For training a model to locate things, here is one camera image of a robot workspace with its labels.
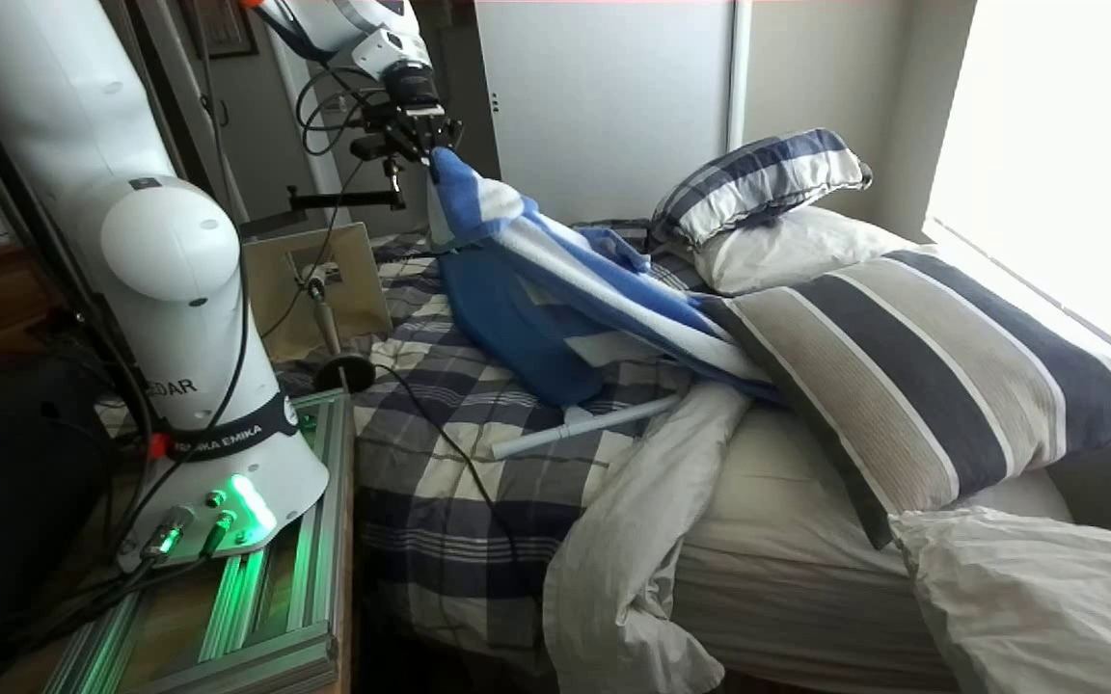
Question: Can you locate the blue plaid bed cover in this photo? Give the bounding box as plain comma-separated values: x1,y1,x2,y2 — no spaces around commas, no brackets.
354,238,646,671

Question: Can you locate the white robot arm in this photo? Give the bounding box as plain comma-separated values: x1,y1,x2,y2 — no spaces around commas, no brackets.
0,0,327,572

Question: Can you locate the grey striped pillow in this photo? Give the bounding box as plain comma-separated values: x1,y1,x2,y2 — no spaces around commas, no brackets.
706,250,1111,549

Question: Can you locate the black camera stand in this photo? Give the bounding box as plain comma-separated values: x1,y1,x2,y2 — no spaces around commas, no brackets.
278,151,412,399

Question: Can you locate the black chair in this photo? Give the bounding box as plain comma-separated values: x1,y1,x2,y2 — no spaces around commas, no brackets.
0,357,111,657

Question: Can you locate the plain white pillow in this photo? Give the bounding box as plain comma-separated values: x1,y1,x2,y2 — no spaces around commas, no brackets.
693,210,911,295

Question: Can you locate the tan cardboard box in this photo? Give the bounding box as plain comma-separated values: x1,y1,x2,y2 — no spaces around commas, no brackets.
248,223,394,363

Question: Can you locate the blue ironing board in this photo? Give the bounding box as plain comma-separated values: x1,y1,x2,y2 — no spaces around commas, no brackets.
441,245,601,407

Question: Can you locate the blue plaid pillow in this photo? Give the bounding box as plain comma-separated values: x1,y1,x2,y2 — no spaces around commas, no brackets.
652,128,871,246

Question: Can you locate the white ironing board leg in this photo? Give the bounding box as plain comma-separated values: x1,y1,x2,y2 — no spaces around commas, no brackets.
488,399,678,459

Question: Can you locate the black cable on bed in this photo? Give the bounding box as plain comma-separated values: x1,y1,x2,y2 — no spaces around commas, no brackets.
373,359,549,648

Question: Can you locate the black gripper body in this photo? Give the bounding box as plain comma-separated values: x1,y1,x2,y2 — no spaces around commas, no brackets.
353,65,459,162

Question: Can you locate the blue white striped towel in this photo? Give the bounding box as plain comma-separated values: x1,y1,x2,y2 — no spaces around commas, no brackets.
432,146,774,403

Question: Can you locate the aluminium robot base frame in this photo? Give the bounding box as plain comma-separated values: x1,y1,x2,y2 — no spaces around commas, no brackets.
41,390,354,694

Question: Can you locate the white bed sheet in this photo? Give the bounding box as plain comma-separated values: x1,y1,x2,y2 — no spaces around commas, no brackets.
544,384,953,694

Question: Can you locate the white crumpled pillow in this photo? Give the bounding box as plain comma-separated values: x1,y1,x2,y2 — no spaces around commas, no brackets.
893,508,1111,694

